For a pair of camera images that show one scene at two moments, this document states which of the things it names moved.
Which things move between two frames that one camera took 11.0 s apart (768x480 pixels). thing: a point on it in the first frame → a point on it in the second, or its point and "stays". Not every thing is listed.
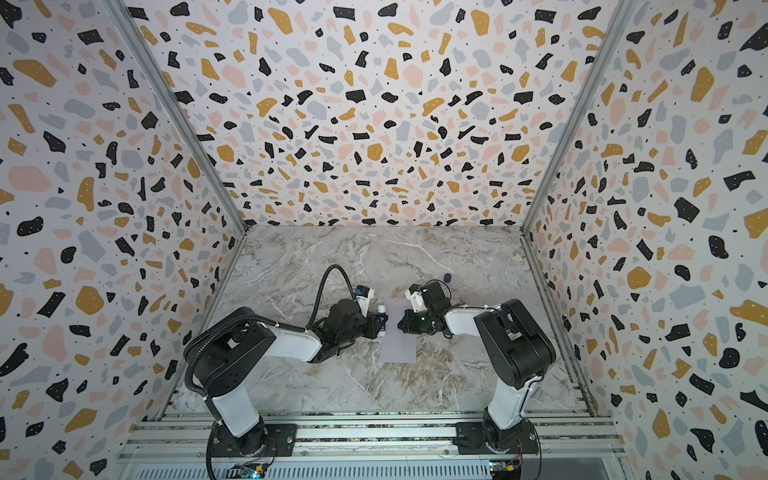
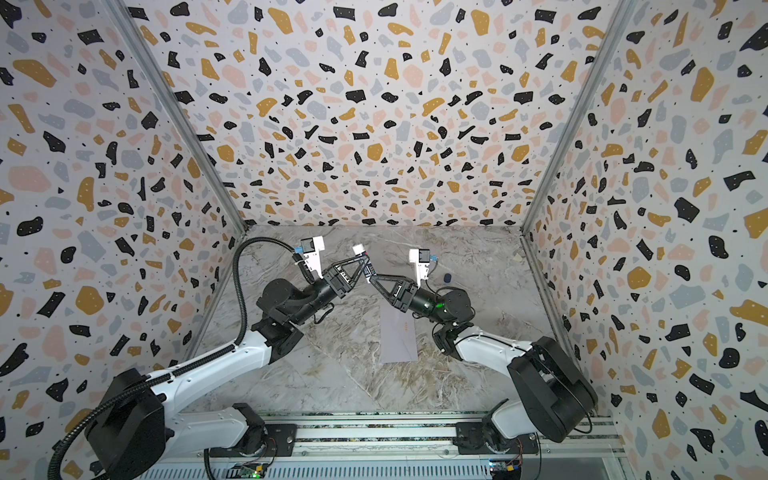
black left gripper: [379, 326] → [340, 285]
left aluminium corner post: [128, 26] stays
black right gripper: [411, 320] → [401, 291]
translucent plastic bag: [397, 346] stays
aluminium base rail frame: [373, 445] stays
